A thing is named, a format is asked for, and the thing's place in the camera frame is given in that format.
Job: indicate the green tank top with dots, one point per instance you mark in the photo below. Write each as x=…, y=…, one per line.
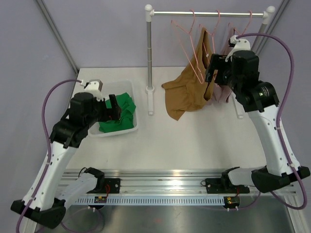
x=126, y=120

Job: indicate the brown tank top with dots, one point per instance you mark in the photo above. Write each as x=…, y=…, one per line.
x=189, y=92

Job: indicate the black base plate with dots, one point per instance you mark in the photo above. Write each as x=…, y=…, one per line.
x=112, y=185
x=214, y=186

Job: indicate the pink hanger under brown top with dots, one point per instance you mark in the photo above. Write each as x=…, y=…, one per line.
x=211, y=35

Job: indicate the right aluminium frame post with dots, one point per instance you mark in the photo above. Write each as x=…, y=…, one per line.
x=272, y=17

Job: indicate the aluminium frame post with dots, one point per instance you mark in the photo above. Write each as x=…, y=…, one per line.
x=272, y=17
x=57, y=35

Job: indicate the silver and white clothes rack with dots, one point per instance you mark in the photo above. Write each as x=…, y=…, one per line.
x=149, y=13

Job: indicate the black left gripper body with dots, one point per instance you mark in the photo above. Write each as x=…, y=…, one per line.
x=101, y=112

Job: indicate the white perforated plastic basket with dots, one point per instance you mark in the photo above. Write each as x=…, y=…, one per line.
x=115, y=88

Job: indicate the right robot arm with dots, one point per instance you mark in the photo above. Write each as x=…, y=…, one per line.
x=240, y=72

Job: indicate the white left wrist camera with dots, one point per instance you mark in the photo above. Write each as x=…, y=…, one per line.
x=94, y=87

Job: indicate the mauve tank top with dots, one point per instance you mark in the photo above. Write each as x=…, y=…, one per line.
x=216, y=92

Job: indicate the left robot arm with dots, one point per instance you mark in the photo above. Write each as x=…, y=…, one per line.
x=41, y=204

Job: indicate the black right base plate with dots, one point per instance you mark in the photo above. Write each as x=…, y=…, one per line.
x=214, y=186

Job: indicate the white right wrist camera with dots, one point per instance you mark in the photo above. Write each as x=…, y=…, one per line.
x=238, y=44

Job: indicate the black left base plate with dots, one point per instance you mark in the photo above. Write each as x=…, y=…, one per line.
x=112, y=185

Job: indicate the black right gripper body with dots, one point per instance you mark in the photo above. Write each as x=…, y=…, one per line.
x=224, y=74

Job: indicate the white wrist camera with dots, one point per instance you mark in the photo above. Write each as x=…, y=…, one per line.
x=238, y=44
x=94, y=87

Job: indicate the left aluminium frame post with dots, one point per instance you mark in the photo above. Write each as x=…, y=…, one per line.
x=57, y=35

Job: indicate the white slotted cable duct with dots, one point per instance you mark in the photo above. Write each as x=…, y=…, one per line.
x=157, y=201

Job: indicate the aluminium mounting rail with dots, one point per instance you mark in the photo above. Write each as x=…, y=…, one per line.
x=152, y=182

